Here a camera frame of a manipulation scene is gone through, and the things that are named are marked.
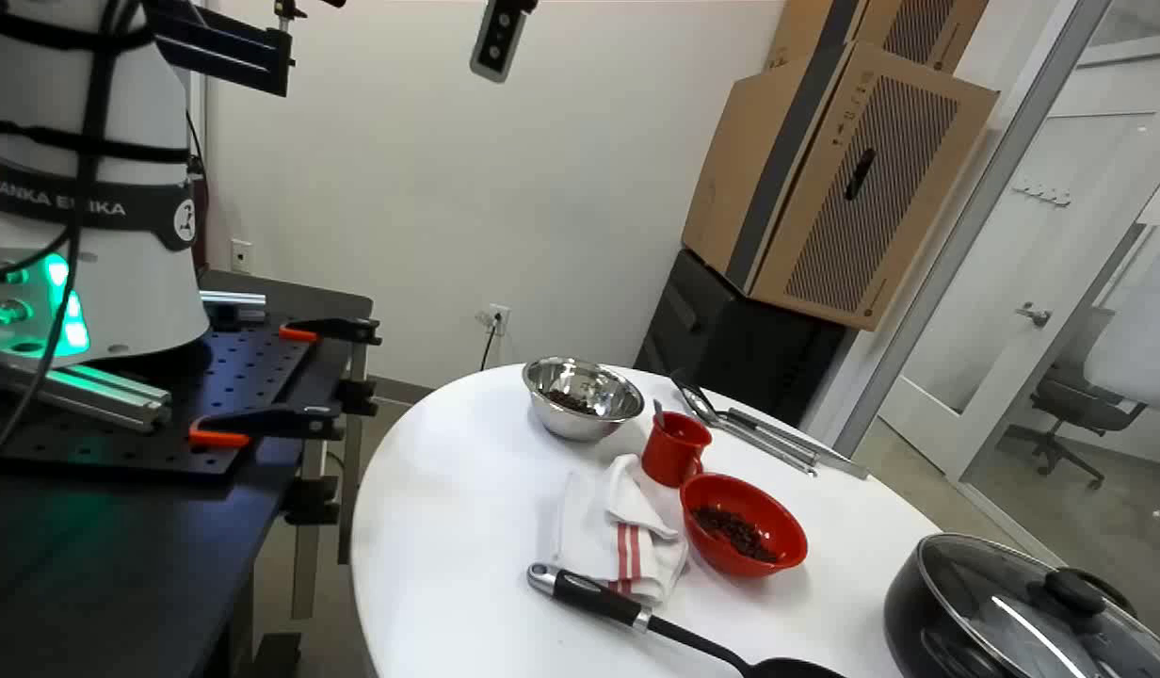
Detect aluminium extrusion rail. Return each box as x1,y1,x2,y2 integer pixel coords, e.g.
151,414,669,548
0,346,175,437

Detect black mounting bracket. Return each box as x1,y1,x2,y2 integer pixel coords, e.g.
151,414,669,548
144,0,295,100

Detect black cooking pot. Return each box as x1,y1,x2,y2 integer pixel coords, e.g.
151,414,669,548
881,531,1160,678

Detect glass pot lid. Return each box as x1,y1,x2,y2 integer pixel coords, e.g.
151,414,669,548
912,533,1160,678

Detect white cloth with red stripes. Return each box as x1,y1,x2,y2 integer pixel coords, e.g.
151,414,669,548
536,450,691,611

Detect steel mixing bowl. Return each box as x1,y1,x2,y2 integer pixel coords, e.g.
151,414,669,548
519,352,652,445

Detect dark food pieces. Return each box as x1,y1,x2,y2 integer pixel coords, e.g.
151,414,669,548
690,502,780,565

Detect silver door handle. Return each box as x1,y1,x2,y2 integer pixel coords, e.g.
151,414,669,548
1013,298,1058,334

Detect red cup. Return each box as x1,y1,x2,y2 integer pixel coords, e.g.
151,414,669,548
635,406,715,488

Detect black clamp with orange tip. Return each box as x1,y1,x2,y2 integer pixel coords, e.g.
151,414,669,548
198,312,385,352
180,396,381,454

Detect metal tongs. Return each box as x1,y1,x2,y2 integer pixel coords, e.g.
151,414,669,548
674,379,851,477

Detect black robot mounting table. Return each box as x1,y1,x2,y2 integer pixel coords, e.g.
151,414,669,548
0,277,385,678

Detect large cardboard box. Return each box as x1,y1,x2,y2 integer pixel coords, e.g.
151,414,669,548
683,44,1000,332

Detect small cardboard box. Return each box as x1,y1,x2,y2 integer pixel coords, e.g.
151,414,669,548
765,0,995,76

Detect black office chair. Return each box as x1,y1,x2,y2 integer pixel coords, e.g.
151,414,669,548
995,306,1148,494

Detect black spoon with silver handle end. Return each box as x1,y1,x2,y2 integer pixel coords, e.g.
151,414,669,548
523,561,847,678

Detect black storage case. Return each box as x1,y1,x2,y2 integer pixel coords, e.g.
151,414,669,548
634,246,860,428

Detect red bowl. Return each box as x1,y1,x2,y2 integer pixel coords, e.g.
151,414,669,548
676,470,813,582

